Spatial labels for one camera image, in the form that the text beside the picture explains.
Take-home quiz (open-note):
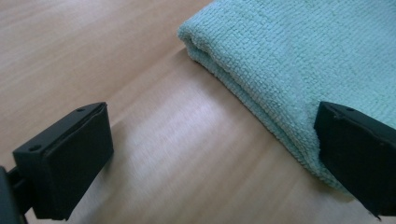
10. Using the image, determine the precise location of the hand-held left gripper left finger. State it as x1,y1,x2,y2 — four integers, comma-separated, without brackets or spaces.
11,101,115,221

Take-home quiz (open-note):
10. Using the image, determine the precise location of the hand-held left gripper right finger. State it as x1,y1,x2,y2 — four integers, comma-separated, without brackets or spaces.
313,100,396,220

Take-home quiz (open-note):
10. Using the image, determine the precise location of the green microfibre cloth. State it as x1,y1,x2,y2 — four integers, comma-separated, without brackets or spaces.
177,0,396,196

